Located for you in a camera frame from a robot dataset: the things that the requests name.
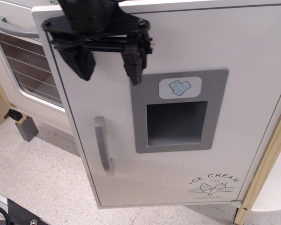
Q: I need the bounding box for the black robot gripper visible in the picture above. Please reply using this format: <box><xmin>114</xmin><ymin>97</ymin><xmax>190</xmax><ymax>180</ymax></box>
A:
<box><xmin>42</xmin><ymin>0</ymin><xmax>154</xmax><ymax>85</ymax></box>

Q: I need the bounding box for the white toy fridge door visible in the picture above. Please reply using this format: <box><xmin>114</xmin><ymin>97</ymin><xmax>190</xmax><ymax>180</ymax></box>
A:
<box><xmin>32</xmin><ymin>0</ymin><xmax>281</xmax><ymax>209</ymax></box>

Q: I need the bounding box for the grey ice dispenser panel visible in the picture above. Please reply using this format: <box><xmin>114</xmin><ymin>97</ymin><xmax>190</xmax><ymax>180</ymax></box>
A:
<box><xmin>130</xmin><ymin>68</ymin><xmax>229</xmax><ymax>153</ymax></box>

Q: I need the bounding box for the white toy oven door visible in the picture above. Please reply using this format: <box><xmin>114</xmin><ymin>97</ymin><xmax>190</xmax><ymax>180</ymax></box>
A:
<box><xmin>0</xmin><ymin>0</ymin><xmax>72</xmax><ymax>134</ymax></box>

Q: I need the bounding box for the grey kitchen leg block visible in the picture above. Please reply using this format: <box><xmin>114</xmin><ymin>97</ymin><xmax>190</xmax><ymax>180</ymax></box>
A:
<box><xmin>15</xmin><ymin>117</ymin><xmax>38</xmax><ymax>142</ymax></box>

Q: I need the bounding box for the grey fridge door handle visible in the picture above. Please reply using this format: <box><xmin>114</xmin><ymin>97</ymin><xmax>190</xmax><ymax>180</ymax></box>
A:
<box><xmin>94</xmin><ymin>116</ymin><xmax>115</xmax><ymax>176</ymax></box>

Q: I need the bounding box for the grey oven door handle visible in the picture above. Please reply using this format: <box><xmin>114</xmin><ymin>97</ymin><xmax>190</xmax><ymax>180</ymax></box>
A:
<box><xmin>0</xmin><ymin>15</ymin><xmax>39</xmax><ymax>38</ymax></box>

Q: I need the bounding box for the black clamp bracket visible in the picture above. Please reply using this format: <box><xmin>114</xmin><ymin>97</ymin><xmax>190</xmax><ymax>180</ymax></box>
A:
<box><xmin>4</xmin><ymin>109</ymin><xmax>22</xmax><ymax>121</ymax></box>

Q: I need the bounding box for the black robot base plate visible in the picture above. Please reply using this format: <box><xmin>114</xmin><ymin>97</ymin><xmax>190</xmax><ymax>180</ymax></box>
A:
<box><xmin>7</xmin><ymin>198</ymin><xmax>48</xmax><ymax>225</ymax></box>

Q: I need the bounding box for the light wooden side post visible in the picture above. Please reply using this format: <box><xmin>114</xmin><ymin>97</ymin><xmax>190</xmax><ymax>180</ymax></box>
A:
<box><xmin>233</xmin><ymin>115</ymin><xmax>281</xmax><ymax>225</ymax></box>

